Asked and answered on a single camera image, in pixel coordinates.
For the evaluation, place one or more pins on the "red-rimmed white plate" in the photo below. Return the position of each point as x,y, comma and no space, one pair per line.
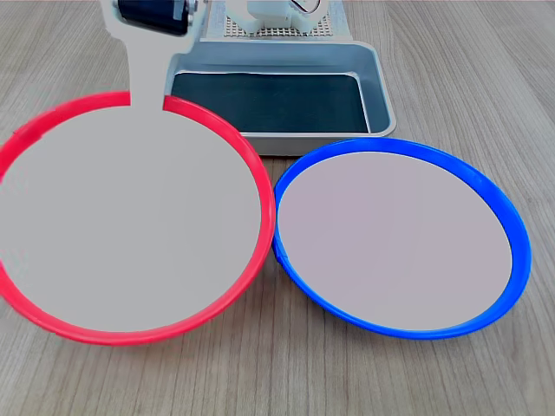
130,216

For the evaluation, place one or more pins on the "grey base board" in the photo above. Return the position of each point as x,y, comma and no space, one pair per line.
213,26

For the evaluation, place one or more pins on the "pale perforated plate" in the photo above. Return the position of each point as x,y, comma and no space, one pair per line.
277,33

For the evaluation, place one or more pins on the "black tray mat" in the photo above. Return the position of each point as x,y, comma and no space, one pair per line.
277,104

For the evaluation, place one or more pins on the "steel tray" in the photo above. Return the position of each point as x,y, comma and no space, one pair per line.
381,99

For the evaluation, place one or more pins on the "blue-rimmed white plate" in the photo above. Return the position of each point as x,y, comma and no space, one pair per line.
394,238

